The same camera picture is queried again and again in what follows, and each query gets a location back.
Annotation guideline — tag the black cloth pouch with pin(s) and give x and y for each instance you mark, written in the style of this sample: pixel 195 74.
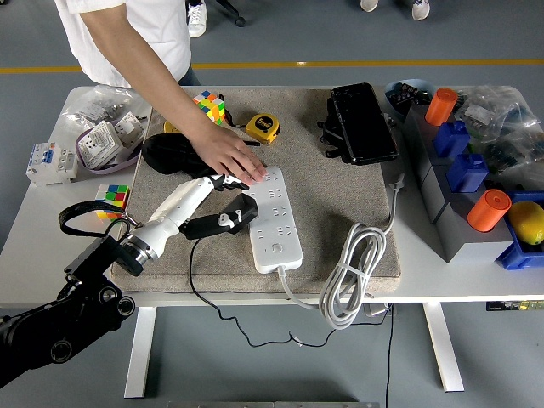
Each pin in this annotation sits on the black cloth pouch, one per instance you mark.
pixel 170 155

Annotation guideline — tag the purple bowl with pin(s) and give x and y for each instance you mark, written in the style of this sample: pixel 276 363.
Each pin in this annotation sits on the purple bowl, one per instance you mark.
pixel 123 161

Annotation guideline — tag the white table leg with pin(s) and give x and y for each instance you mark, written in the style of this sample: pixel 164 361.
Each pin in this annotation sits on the white table leg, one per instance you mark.
pixel 140 353
pixel 444 348

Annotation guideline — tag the white circuit breaker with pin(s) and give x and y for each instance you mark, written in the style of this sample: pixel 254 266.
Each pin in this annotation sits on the white circuit breaker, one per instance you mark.
pixel 51 163

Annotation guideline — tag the yellow tape measure picture label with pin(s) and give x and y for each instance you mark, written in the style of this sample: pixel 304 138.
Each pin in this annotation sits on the yellow tape measure picture label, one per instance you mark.
pixel 170 127

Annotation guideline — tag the yellow lemon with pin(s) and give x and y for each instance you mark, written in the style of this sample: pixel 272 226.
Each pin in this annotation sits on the yellow lemon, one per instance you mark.
pixel 527 221

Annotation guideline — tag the dark label strip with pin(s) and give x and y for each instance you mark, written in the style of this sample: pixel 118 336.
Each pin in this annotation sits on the dark label strip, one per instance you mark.
pixel 510 306

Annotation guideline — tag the black power adapter plug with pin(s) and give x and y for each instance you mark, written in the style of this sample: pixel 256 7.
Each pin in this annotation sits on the black power adapter plug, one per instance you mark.
pixel 248 208

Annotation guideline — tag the glossy black case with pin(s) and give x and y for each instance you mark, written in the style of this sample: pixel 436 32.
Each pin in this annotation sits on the glossy black case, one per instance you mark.
pixel 365 123

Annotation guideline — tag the grey-white shoe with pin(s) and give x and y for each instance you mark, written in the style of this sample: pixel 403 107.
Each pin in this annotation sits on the grey-white shoe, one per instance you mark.
pixel 421 9
pixel 369 4

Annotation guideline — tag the black chair base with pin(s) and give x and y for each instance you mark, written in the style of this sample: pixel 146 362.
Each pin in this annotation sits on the black chair base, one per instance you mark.
pixel 240 20

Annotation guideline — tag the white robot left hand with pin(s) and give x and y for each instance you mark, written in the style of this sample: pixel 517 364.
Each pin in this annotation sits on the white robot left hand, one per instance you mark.
pixel 183 200

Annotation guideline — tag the light blue bowl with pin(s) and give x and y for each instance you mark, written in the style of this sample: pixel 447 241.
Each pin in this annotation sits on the light blue bowl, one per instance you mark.
pixel 389 101

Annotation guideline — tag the orange cylinder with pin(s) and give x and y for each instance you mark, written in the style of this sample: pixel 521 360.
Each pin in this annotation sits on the orange cylinder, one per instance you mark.
pixel 440 108
pixel 486 210

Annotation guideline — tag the small grey control box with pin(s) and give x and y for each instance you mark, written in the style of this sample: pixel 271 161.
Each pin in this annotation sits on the small grey control box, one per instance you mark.
pixel 376 309

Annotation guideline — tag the grey block holder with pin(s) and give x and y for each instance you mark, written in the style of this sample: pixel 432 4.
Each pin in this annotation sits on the grey block holder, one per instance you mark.
pixel 463 246

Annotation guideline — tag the white shoe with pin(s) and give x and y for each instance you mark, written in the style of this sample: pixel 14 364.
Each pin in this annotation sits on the white shoe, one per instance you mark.
pixel 197 19

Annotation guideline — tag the blue plastic block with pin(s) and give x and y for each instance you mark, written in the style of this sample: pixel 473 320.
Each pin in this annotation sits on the blue plastic block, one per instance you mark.
pixel 467 174
pixel 450 140

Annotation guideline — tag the stickerless Rubik's cube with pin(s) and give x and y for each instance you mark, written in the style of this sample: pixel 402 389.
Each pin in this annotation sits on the stickerless Rubik's cube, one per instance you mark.
pixel 112 197

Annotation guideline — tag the clear bag of screws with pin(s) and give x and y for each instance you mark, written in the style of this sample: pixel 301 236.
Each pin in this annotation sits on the clear bag of screws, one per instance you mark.
pixel 98 106

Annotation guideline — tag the white-edged Rubik's cube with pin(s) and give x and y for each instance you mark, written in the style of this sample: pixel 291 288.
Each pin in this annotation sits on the white-edged Rubik's cube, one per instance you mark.
pixel 210 106

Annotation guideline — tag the grey-brown mat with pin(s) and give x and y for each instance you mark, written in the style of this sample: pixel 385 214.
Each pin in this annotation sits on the grey-brown mat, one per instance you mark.
pixel 331 200

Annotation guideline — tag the clear bag of parts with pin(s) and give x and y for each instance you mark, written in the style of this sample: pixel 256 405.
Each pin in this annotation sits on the clear bag of parts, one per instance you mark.
pixel 518 157
pixel 489 106

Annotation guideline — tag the blue plastic bin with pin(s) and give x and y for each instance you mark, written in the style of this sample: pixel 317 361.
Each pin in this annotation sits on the blue plastic bin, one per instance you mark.
pixel 514 257

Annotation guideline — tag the person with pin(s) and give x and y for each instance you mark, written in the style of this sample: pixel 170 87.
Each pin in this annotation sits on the person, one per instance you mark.
pixel 161 38

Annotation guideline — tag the person's right hand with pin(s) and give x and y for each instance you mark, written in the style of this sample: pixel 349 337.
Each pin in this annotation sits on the person's right hand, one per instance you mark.
pixel 229 155

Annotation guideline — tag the white power strip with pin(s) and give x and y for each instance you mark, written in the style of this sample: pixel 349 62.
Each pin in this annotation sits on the white power strip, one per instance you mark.
pixel 276 229

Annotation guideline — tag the person's right forearm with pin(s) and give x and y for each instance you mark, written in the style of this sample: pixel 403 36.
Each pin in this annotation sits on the person's right forearm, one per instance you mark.
pixel 170 100

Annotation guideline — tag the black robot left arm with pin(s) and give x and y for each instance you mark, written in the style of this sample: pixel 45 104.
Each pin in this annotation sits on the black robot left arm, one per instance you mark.
pixel 51 340

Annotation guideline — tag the yellow tape measure black label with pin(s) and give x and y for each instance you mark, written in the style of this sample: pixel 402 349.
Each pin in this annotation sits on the yellow tape measure black label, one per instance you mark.
pixel 263 127

